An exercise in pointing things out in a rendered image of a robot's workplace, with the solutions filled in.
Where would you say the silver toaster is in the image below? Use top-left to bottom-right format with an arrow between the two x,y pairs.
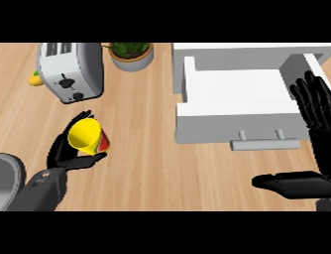
35,43 -> 104,105

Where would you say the white cabinet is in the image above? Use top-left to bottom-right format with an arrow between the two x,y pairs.
171,43 -> 331,95

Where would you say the grey drawer handle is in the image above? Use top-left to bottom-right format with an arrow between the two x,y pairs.
228,128 -> 301,152

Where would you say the white drawer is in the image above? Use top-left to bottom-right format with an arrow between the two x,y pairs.
174,53 -> 331,145

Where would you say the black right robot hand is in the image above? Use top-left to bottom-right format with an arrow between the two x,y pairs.
249,69 -> 331,200

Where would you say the yellow fruit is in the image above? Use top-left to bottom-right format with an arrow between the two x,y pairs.
28,69 -> 45,87

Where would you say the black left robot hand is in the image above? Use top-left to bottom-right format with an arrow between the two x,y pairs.
45,109 -> 107,172

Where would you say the yellow cup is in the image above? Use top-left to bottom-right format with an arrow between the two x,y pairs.
66,117 -> 110,157

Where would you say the potted green plant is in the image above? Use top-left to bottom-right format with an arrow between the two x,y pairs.
100,43 -> 154,73

